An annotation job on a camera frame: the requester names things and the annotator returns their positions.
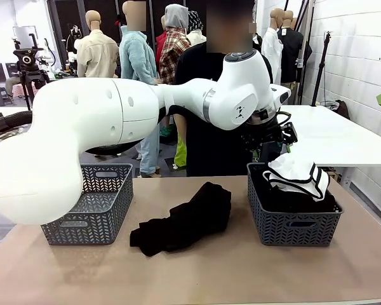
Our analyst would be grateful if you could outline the brown bag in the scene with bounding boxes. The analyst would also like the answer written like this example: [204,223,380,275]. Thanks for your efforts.
[331,100,351,120]

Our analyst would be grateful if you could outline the black light stand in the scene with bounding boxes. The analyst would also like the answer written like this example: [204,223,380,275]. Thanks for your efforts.
[311,30,334,107]

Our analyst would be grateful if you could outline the mannequin in light blue fleece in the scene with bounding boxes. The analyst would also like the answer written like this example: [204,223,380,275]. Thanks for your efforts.
[119,0,162,179]

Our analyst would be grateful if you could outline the large white table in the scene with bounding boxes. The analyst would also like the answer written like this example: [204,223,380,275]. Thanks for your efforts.
[277,104,381,168]

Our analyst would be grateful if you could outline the mannequin in beige shirt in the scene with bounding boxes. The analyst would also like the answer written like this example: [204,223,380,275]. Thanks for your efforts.
[76,10,120,79]

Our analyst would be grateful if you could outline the white shorts with black stripes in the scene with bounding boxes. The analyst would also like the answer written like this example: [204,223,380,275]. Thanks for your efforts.
[262,153,331,203]

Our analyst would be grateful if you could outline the grey plastic mesh basket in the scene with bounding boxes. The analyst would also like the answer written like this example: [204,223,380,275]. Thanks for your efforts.
[40,163,134,246]
[246,162,344,247]

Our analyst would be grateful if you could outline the mannequin with patterned headscarf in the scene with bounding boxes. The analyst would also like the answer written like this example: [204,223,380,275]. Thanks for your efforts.
[187,11,207,45]

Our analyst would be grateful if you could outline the mannequin in black jacket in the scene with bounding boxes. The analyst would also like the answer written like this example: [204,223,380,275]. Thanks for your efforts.
[277,10,314,84]

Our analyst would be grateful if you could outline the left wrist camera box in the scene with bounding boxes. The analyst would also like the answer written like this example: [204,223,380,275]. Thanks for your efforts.
[281,122,298,147]

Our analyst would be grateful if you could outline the mannequin in white coat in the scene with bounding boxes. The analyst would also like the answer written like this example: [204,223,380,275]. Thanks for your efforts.
[260,8,285,85]

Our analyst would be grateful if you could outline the mannequin in plaid hooded shirt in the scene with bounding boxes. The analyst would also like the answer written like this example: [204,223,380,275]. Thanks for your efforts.
[155,3,193,86]

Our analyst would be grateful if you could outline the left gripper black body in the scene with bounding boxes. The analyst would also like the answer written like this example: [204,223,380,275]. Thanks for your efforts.
[240,122,290,153]

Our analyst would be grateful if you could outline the person in black T-shirt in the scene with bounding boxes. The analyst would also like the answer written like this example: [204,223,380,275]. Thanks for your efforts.
[174,0,274,178]

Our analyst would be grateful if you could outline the grey plastic stool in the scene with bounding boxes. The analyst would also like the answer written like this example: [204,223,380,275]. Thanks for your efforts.
[0,87,13,107]

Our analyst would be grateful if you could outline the black camera on tripod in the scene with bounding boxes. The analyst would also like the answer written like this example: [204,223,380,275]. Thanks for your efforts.
[12,33,50,111]

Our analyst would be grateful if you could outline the thin black garment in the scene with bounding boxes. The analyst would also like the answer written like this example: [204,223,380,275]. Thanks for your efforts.
[129,182,232,257]

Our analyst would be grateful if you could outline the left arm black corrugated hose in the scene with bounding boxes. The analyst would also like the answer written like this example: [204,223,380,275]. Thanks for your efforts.
[0,111,32,141]

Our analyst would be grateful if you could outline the black pole stand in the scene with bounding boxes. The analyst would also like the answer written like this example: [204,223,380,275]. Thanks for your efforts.
[297,0,315,105]

